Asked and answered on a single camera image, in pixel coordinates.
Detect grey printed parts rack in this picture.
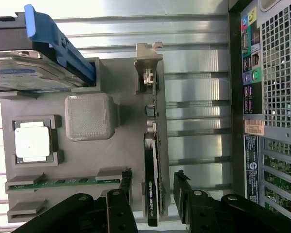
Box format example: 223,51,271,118
0,57,170,224

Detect silver CPU chip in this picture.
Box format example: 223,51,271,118
14,121,52,163

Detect hard disk with blue caddy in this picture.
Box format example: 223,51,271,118
0,4,97,94

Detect open grey PC case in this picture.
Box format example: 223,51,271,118
227,0,291,220

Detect green RAM stick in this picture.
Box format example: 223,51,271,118
9,178,124,189

